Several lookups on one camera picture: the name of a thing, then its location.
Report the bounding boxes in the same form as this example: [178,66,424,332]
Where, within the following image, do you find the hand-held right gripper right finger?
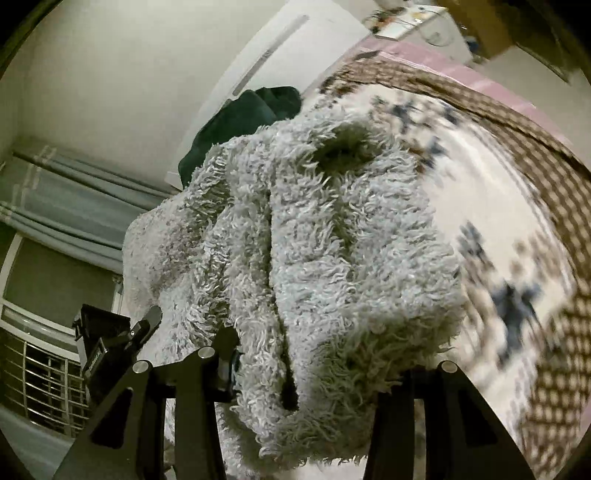
[362,360,539,480]

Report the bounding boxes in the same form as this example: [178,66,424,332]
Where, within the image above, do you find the grey striped curtain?
[0,138,172,278]

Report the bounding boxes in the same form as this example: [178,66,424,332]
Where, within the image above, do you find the window with white frame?
[0,231,125,439]

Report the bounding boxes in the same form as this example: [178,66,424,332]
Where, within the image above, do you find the grey fluffy pants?
[122,104,467,480]

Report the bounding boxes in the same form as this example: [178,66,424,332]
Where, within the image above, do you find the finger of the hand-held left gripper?
[126,305,163,361]

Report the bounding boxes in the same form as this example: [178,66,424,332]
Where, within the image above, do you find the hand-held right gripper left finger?
[53,330,242,480]

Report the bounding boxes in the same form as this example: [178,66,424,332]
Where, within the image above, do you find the large cardboard box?
[438,0,573,84]

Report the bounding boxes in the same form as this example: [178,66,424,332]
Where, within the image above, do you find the white nightstand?
[369,0,476,61]

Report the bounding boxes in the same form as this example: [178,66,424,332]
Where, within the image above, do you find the pink bed sheet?
[351,37,555,121]

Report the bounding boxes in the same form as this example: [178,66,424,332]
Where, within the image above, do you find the white headboard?
[164,0,370,185]

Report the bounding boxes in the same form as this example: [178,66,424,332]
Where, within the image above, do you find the floral quilt with checked border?
[295,48,591,480]

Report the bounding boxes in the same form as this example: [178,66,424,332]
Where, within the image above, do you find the dark green blanket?
[179,86,303,190]

